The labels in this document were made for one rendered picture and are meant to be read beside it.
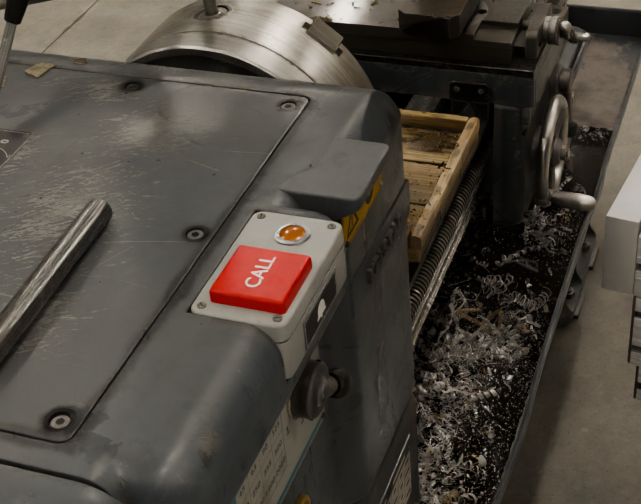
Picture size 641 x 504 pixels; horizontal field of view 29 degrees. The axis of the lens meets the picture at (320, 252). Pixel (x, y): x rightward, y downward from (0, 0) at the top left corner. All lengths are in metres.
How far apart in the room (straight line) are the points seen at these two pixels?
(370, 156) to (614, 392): 1.68
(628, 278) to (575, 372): 1.46
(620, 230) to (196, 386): 0.53
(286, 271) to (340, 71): 0.48
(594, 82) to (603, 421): 0.69
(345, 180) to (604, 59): 1.74
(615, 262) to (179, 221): 0.46
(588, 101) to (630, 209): 1.34
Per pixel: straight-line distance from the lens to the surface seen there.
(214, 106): 1.17
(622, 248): 1.26
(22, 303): 0.93
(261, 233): 0.99
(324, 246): 0.97
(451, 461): 1.73
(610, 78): 2.67
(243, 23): 1.36
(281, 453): 1.06
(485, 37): 1.90
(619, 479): 2.52
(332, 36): 1.43
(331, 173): 1.05
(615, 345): 2.81
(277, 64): 1.31
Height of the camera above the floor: 1.83
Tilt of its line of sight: 36 degrees down
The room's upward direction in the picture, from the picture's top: 5 degrees counter-clockwise
